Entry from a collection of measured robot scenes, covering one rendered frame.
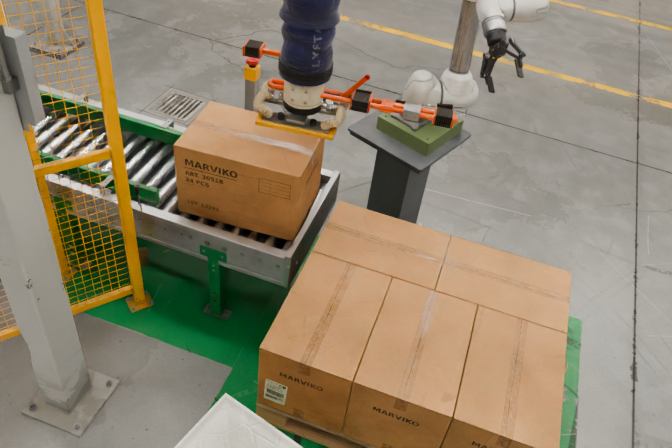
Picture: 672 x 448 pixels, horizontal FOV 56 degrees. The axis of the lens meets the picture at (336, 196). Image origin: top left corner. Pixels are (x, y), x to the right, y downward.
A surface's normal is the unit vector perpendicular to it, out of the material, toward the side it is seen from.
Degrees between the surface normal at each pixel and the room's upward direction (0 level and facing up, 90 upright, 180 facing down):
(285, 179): 90
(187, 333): 0
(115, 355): 0
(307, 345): 0
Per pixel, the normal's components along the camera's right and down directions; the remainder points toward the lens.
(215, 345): 0.11, -0.76
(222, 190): -0.26, 0.61
